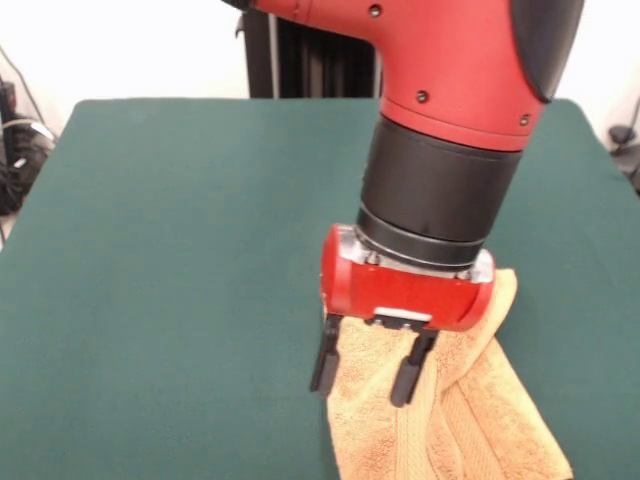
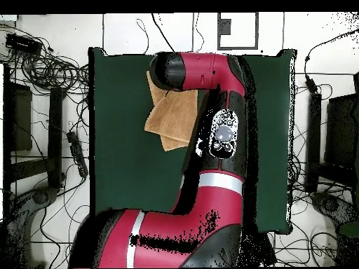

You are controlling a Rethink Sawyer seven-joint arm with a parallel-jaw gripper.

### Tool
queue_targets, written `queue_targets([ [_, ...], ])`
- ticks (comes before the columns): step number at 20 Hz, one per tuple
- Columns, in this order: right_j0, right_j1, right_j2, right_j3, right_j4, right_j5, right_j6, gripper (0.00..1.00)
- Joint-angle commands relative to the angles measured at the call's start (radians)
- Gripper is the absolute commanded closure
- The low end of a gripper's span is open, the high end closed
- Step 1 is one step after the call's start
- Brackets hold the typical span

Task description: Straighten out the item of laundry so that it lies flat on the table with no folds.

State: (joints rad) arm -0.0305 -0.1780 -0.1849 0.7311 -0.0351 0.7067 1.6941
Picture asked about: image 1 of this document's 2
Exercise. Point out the black metal stand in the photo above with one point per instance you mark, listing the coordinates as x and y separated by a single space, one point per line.
310 65

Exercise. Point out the small black wall device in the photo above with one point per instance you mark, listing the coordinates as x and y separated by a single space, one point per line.
7 97

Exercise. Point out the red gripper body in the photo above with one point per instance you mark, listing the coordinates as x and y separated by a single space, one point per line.
400 295

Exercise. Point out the orange terry towel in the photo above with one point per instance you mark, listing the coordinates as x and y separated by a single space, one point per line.
475 425

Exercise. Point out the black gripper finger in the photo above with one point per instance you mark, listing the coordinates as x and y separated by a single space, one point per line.
407 380
327 360

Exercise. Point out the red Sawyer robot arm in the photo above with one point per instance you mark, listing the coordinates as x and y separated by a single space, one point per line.
450 75

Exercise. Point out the dark green table cloth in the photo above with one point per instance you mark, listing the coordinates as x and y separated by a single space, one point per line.
150 300

